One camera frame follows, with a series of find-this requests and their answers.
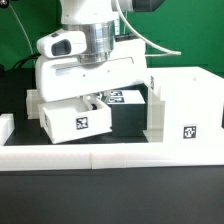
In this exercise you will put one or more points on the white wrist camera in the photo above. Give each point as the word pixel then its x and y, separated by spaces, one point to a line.
pixel 62 43

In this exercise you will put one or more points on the white drawer box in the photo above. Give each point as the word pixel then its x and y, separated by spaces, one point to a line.
pixel 32 101
pixel 71 119

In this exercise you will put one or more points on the white drawer cabinet frame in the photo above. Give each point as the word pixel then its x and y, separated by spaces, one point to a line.
pixel 185 105

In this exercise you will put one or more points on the white fiducial marker sheet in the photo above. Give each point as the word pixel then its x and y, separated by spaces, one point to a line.
pixel 126 97

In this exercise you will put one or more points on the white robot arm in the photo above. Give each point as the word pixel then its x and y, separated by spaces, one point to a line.
pixel 85 56

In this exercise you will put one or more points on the white U-shaped fence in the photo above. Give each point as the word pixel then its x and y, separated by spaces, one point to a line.
pixel 103 156

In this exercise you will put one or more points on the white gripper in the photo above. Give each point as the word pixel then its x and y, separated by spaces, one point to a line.
pixel 63 78

